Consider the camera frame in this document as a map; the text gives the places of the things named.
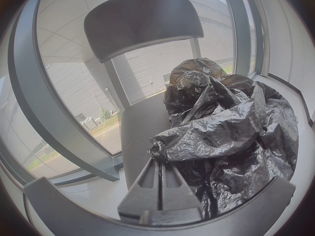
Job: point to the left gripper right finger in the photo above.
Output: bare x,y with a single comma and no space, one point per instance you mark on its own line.
176,188

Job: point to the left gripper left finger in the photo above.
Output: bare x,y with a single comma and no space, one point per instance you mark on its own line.
147,184

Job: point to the black plastic bag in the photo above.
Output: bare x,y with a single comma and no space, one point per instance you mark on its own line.
228,131

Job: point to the dark grey chair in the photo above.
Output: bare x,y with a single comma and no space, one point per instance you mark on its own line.
137,122

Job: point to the window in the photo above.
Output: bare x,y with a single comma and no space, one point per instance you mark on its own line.
73,82

